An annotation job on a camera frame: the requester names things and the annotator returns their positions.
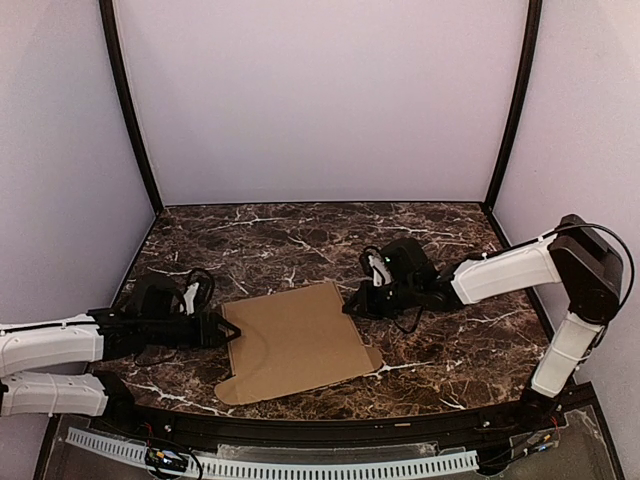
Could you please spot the brown cardboard box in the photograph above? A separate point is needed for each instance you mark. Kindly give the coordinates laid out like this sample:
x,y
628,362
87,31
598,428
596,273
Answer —
x,y
292,342

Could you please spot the black right frame post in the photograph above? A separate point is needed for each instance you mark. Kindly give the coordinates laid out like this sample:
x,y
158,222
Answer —
x,y
521,84

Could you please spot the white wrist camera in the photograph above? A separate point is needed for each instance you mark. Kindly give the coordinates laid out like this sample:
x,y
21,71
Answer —
x,y
198,293
374,265

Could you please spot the black frame post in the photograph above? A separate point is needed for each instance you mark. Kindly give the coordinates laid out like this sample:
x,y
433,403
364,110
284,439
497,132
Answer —
x,y
123,91
521,84

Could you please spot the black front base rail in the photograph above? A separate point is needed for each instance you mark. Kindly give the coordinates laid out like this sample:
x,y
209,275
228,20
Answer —
x,y
496,431

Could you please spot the small green circuit board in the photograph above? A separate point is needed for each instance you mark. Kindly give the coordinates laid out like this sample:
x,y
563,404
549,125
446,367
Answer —
x,y
165,459

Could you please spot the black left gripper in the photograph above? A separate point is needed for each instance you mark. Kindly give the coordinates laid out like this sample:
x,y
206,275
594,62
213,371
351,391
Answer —
x,y
204,330

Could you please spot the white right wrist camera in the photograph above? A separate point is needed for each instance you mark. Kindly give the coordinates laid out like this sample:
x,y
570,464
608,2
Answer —
x,y
374,265

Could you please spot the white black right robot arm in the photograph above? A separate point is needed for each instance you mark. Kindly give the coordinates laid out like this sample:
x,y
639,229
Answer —
x,y
582,272

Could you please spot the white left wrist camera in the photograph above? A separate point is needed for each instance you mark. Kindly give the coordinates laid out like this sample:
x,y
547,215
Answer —
x,y
198,293

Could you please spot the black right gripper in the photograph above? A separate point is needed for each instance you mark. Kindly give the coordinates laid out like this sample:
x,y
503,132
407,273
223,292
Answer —
x,y
369,300

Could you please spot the black left frame post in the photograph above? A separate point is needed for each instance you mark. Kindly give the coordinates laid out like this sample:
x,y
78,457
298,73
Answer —
x,y
123,91

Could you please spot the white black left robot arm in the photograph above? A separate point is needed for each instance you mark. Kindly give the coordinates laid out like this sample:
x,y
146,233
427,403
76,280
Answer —
x,y
29,350

